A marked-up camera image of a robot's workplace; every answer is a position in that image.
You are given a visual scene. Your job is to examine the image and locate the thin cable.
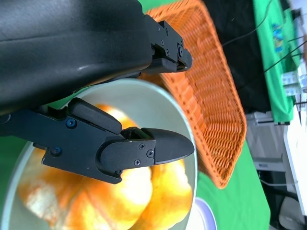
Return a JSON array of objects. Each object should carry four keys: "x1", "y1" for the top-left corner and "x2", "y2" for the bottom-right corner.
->
[{"x1": 221, "y1": 0, "x2": 274, "y2": 46}]

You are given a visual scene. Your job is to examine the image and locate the orange white ring bread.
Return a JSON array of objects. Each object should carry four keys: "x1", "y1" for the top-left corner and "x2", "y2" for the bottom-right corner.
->
[
  {"x1": 134, "y1": 159, "x2": 194, "y2": 230},
  {"x1": 16, "y1": 103, "x2": 154, "y2": 230}
]

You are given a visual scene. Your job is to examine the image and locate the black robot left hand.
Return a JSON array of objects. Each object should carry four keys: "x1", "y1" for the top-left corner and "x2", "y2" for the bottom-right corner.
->
[{"x1": 0, "y1": 0, "x2": 195, "y2": 184}]

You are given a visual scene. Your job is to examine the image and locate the grey-green bowl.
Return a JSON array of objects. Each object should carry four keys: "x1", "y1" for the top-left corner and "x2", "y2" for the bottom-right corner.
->
[{"x1": 0, "y1": 78, "x2": 199, "y2": 230}]

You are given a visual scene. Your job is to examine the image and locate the grey drawer cabinet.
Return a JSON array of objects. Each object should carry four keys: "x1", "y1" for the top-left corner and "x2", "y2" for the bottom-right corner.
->
[{"x1": 244, "y1": 111, "x2": 295, "y2": 192}]

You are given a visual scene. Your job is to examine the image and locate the orange wicker basket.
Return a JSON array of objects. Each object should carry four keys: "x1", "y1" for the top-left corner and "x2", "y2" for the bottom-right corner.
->
[{"x1": 139, "y1": 0, "x2": 248, "y2": 190}]

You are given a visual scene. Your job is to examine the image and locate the lavender plate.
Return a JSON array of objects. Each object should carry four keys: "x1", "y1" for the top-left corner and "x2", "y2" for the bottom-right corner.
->
[{"x1": 189, "y1": 196, "x2": 218, "y2": 230}]

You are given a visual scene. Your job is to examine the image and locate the plain green tablecloth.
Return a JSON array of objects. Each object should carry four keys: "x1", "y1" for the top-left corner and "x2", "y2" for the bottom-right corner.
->
[{"x1": 0, "y1": 0, "x2": 271, "y2": 230}]

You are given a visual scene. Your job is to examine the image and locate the green cloth with blue print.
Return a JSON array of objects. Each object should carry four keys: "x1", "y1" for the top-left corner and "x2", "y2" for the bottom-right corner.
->
[{"x1": 253, "y1": 0, "x2": 303, "y2": 125}]

